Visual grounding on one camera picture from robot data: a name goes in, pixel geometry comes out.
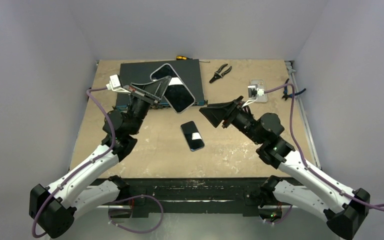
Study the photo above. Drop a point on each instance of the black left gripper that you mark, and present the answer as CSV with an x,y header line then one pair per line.
x,y
156,88

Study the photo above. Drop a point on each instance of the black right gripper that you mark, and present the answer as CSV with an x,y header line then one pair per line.
x,y
232,112

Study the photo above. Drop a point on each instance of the phone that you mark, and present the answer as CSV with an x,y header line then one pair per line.
x,y
260,88
177,94

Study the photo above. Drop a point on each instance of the blue smartphone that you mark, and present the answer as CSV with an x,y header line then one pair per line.
x,y
192,136

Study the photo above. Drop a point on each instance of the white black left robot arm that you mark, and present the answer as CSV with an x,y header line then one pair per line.
x,y
55,207

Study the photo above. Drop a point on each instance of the yellow black screwdriver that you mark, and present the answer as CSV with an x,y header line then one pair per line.
x,y
184,58

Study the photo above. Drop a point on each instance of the black grey wire stripper pliers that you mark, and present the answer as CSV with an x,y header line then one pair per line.
x,y
223,70

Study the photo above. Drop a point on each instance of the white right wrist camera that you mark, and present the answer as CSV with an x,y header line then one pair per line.
x,y
251,92

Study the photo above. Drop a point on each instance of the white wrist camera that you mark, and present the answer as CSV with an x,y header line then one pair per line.
x,y
251,92
115,85

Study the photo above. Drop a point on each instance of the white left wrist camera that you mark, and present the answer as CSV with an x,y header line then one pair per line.
x,y
115,85

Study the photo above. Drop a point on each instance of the blue handled cutting pliers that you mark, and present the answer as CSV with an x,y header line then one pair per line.
x,y
287,95

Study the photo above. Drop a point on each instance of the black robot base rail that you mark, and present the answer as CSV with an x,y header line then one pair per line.
x,y
246,196

